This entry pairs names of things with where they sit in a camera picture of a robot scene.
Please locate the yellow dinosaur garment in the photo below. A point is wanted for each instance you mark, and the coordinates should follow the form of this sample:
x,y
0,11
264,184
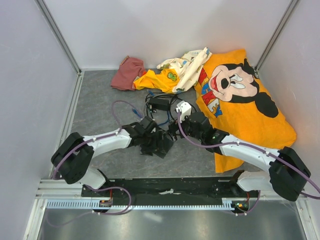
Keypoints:
x,y
165,81

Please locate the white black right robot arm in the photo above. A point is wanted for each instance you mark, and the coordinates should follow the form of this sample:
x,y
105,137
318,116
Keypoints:
x,y
281,170

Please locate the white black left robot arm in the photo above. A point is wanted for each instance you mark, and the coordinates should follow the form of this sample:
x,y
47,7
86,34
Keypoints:
x,y
73,158

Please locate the black power adapter brick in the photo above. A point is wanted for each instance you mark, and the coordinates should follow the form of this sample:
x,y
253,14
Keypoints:
x,y
159,103

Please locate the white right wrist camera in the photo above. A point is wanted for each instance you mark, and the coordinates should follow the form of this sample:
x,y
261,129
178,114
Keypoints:
x,y
184,109

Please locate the orange Mickey Mouse pillow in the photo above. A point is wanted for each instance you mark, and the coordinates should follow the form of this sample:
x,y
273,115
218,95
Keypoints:
x,y
234,100

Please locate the black network switch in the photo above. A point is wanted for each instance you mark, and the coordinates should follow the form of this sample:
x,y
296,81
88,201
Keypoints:
x,y
157,143

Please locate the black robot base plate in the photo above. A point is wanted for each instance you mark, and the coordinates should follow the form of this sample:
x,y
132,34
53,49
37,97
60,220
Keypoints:
x,y
210,190

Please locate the aluminium frame rail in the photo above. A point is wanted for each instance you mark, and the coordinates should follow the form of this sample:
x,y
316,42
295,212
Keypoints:
x,y
58,189

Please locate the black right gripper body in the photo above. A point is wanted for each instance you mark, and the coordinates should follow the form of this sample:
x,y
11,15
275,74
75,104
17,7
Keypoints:
x,y
174,127

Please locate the maroon red cloth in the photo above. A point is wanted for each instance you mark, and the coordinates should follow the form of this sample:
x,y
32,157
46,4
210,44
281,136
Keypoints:
x,y
129,69

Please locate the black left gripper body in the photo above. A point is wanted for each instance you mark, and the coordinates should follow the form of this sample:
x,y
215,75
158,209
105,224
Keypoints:
x,y
148,137

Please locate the grey slotted cable duct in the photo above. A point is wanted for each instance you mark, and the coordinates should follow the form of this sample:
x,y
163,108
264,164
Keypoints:
x,y
90,204

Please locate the cream dinosaur print cloth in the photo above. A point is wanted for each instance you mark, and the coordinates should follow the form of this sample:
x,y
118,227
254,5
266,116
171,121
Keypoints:
x,y
184,72

